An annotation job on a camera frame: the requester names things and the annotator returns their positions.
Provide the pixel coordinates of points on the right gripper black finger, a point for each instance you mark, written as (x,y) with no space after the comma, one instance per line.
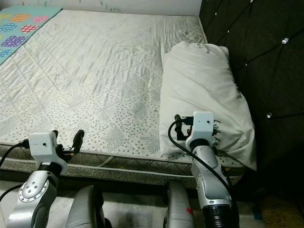
(176,124)

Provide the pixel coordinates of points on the white pillow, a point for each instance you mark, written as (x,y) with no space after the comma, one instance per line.
(204,85)

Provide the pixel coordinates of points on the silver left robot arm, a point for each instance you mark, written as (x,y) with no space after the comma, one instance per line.
(33,199)

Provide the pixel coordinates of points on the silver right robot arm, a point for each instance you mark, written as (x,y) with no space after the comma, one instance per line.
(213,190)

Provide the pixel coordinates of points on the silver robot left leg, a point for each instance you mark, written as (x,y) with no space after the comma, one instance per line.
(85,209)

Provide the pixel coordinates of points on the silver robot leg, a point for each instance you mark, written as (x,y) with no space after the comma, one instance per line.
(179,209)
(85,209)

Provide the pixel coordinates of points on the grey quilted mattress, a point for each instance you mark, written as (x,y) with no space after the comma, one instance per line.
(99,71)

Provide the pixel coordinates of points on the dark bed base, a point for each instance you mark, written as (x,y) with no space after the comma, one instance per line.
(137,187)

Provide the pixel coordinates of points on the silver robot right leg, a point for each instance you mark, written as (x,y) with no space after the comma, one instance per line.
(179,209)

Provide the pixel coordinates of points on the black tufted headboard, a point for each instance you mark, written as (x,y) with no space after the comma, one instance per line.
(266,71)

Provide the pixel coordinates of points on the teal blanket with dotted shapes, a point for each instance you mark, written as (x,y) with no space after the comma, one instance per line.
(23,28)

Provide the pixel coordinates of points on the mottled yellow floor mat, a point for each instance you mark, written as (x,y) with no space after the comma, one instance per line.
(282,213)

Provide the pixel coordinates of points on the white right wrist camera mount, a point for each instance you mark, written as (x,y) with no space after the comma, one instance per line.
(202,127)

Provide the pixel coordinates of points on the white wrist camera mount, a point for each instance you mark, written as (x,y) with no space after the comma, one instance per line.
(42,147)
(202,127)

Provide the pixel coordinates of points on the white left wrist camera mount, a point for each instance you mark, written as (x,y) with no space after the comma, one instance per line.
(42,147)

